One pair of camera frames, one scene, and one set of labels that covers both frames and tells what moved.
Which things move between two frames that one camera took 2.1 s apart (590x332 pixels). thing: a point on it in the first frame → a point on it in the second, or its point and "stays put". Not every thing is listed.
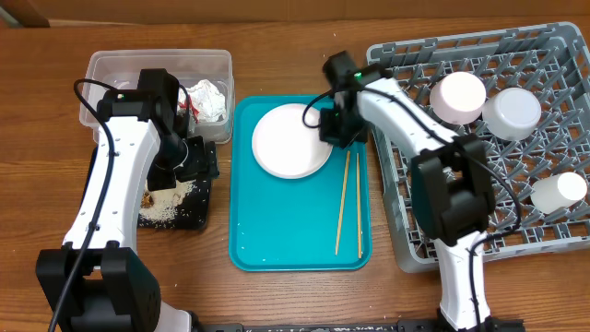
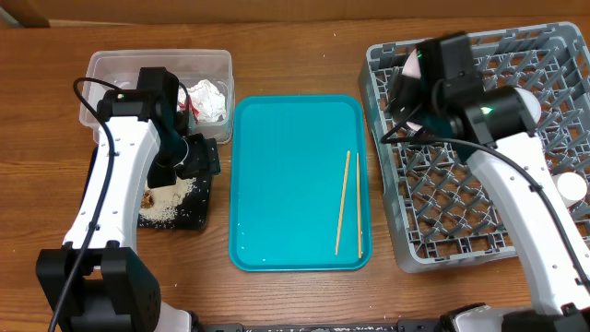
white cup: [558, 192] stays put
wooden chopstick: [343, 203] stays put
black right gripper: [328, 134] → [400, 88]
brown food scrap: [147, 200] stays put
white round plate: [288, 148] → [413, 67]
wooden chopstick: [359, 203] stays put
